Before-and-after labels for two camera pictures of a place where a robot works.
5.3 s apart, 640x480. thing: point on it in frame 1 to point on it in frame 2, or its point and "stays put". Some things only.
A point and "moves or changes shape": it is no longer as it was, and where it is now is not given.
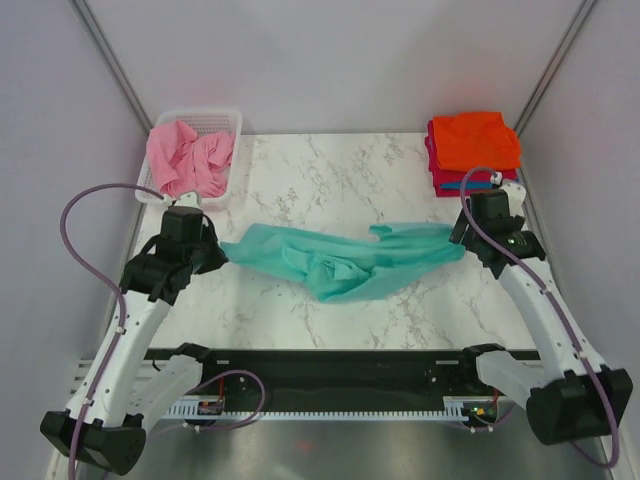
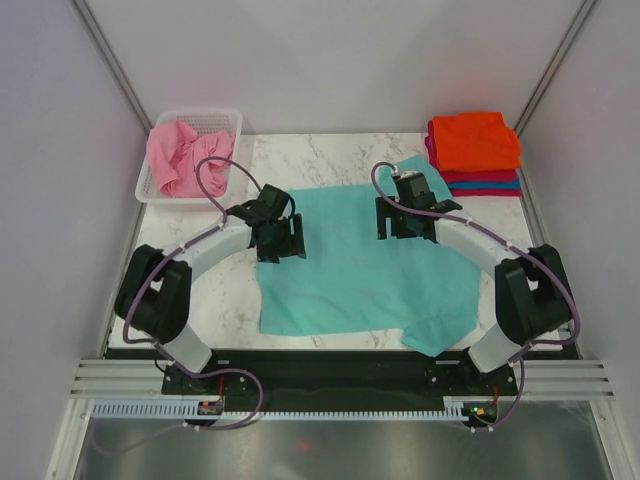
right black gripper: x=458 y=228 to x=383 y=211
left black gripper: x=217 y=259 to x=292 y=246
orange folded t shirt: x=475 y=139 stays put
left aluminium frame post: x=102 y=45 stays put
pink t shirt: x=184 y=162 stays put
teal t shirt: x=347 y=267 moves or changes shape
